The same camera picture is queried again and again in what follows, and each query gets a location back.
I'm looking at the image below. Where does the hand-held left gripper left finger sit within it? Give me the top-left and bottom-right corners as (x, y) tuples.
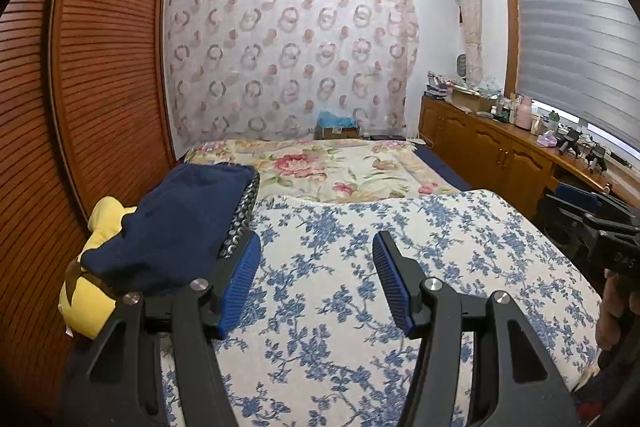
(60, 232), (262, 427)

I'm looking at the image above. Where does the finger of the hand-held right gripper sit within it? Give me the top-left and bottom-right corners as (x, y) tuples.
(538, 194), (640, 254)
(555, 184), (640, 226)

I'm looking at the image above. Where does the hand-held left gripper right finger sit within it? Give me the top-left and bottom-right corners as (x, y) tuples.
(372, 230), (581, 427)

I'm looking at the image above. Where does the navy printed t-shirt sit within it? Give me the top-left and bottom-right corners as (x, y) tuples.
(80, 163), (256, 295)

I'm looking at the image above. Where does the person's right hand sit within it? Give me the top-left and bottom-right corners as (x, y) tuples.
(596, 269), (633, 353)

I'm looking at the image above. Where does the black spare gripper tool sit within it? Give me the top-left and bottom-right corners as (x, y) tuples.
(557, 129), (583, 155)
(586, 146), (608, 172)

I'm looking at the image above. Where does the blue floral white quilt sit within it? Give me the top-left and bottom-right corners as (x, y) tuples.
(160, 189), (603, 427)

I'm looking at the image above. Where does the pink bottle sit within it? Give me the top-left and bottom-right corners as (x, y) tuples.
(515, 97), (533, 128)

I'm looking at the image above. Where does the wooden side cabinet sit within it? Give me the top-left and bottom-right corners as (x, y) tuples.
(419, 94), (640, 218)

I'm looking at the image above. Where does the navy bed sheet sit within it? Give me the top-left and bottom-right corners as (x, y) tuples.
(415, 146), (473, 192)

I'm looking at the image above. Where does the pink floral blanket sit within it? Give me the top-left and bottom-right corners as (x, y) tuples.
(184, 138), (458, 204)

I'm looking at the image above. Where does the open cardboard box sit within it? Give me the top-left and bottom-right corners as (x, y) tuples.
(450, 88), (496, 114)

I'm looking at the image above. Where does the grey window blind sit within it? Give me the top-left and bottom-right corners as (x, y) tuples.
(512, 0), (640, 138)

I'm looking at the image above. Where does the yellow plush toy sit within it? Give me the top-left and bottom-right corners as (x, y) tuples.
(59, 197), (141, 340)

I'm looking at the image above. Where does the cardboard box with blue bag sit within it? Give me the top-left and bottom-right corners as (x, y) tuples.
(314, 111), (361, 140)

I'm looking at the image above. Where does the stack of papers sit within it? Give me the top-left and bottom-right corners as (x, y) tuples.
(425, 72), (453, 98)

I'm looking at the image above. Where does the beige tied side curtain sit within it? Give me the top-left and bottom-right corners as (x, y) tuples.
(452, 0), (483, 82)

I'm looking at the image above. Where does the circle-patterned sheer curtain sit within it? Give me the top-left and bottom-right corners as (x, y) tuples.
(164, 0), (420, 152)

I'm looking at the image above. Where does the wooden louvered wardrobe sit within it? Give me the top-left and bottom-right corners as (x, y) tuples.
(0, 0), (177, 423)

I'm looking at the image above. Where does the ring-patterned dark pillow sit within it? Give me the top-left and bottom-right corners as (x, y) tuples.
(217, 169), (262, 258)

